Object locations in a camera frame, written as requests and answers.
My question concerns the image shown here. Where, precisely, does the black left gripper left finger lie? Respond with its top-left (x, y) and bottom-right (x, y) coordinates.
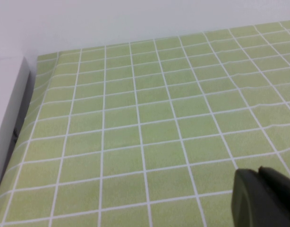
top-left (231, 167), bottom-right (278, 227)

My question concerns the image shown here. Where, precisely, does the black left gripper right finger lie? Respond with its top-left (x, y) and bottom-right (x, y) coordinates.
top-left (257, 166), bottom-right (290, 227)

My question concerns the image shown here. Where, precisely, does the green white-grid tablecloth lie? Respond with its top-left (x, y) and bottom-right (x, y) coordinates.
top-left (0, 20), bottom-right (290, 227)

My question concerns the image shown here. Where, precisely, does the white side panel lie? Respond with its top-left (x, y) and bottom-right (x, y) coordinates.
top-left (0, 56), bottom-right (30, 197)

